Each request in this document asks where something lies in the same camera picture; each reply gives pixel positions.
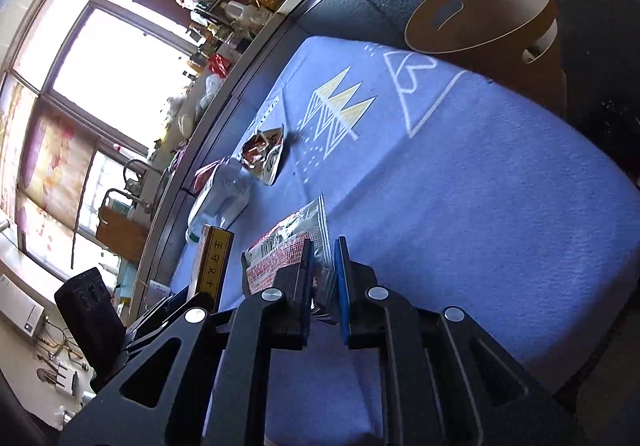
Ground red white wrapper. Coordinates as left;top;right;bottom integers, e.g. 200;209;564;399
241;195;334;318

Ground white orange snack wrapper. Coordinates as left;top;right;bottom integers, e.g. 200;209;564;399
241;125;285;186

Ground steel kitchen faucet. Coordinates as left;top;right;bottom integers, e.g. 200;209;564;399
102;159;163;215

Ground white water heater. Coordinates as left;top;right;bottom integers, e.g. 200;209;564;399
0;275;44;340

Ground wooden cutting board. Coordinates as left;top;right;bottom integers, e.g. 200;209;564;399
96;206;149;265

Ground red brown cardboard box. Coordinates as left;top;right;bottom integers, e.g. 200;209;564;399
188;225;233;313

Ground red small wrapper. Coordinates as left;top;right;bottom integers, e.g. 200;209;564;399
190;160;221;195

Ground blue patterned tablecloth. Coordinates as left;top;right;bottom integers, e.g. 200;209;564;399
169;35;640;446

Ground white tissue pack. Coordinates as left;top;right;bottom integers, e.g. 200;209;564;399
186;158;252;243

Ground white plastic jug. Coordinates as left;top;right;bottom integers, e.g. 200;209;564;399
224;0;272;28

